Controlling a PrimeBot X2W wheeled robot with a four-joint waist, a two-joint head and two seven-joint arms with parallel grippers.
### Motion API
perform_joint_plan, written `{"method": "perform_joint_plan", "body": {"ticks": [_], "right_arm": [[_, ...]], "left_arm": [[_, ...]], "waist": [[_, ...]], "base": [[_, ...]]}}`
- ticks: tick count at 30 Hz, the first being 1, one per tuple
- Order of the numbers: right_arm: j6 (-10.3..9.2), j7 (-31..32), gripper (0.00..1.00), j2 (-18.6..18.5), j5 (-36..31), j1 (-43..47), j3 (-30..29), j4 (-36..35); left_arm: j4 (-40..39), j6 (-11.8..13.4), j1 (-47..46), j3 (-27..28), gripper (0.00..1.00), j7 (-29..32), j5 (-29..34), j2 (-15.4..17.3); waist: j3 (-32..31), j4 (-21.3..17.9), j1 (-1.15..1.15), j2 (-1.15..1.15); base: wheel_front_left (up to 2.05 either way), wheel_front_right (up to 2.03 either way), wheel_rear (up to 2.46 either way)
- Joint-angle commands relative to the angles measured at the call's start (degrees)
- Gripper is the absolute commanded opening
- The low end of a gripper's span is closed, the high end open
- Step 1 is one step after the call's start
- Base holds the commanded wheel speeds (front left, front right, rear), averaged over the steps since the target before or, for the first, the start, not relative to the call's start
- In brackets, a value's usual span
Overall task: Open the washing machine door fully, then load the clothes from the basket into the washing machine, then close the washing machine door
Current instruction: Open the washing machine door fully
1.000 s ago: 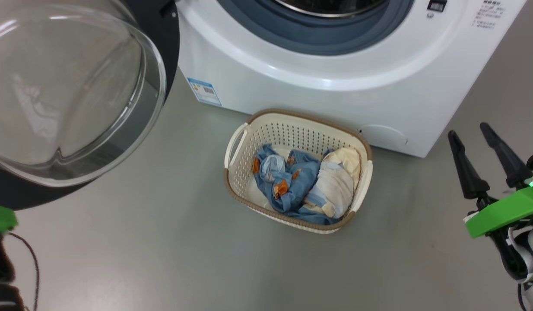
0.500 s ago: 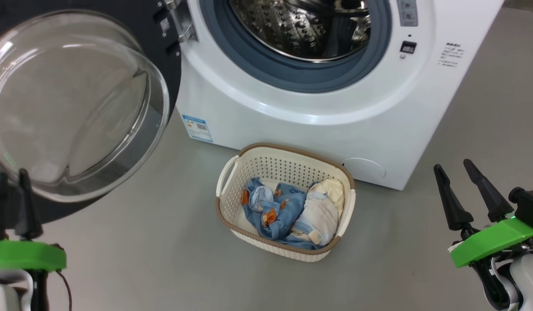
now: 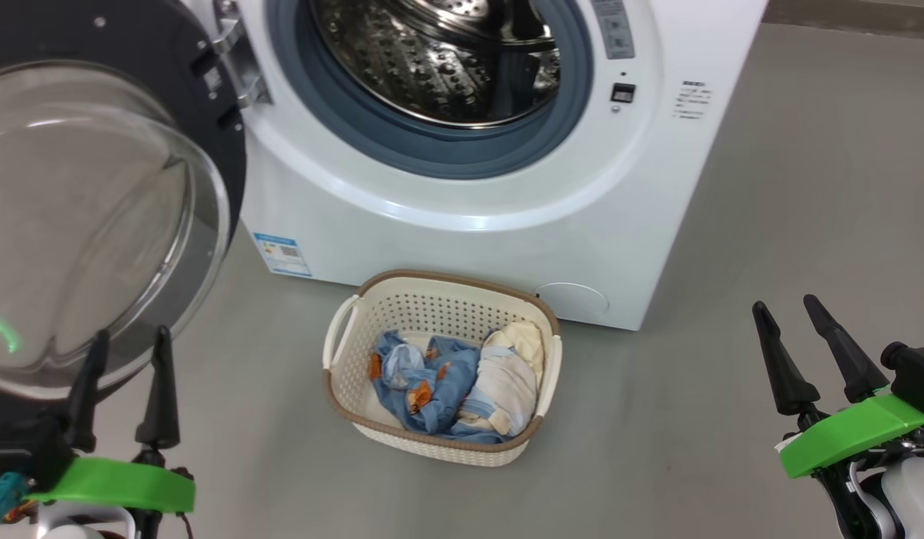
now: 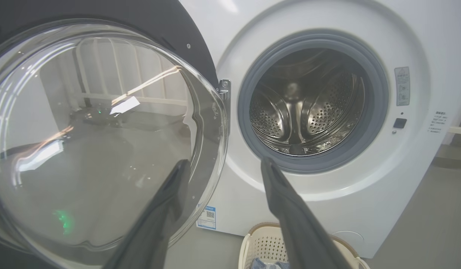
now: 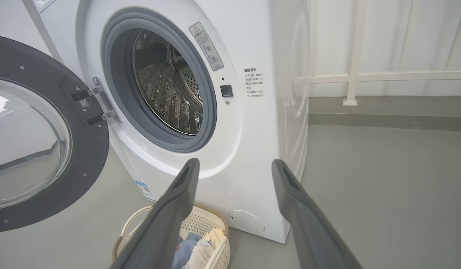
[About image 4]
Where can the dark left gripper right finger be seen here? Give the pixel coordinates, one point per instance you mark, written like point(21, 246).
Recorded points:
point(301, 231)

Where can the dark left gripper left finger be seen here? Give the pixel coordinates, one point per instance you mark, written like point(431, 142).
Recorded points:
point(159, 224)

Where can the blue bear print garment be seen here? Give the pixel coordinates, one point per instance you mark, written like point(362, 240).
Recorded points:
point(268, 264)

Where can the washing machine glass door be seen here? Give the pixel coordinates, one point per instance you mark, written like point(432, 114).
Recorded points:
point(103, 149)

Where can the white front-load washing machine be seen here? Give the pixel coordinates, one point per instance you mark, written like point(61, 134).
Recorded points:
point(365, 209)

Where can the stainless steel washing machine drum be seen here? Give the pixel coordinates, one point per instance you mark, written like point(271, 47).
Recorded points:
point(312, 112)

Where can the grey rubber door gasket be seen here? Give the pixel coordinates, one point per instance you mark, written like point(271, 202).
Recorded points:
point(376, 123)

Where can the black door latch socket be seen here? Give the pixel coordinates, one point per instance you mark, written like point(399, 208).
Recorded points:
point(400, 123)

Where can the metal door hinge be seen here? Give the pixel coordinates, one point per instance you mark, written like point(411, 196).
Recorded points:
point(223, 89)

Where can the cream perforated laundry basket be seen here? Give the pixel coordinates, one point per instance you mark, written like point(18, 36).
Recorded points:
point(266, 243)

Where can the round white filter cover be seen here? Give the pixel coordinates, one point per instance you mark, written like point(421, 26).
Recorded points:
point(348, 239)

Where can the blue energy label sticker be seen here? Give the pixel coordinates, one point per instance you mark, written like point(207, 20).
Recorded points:
point(206, 217)

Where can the small printed text label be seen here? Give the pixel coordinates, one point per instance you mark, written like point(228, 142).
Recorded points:
point(438, 122)

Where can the grey warning sticker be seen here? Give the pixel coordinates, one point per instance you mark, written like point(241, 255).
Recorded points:
point(402, 86)

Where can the cream background rail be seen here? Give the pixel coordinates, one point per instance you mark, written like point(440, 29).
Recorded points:
point(460, 130)

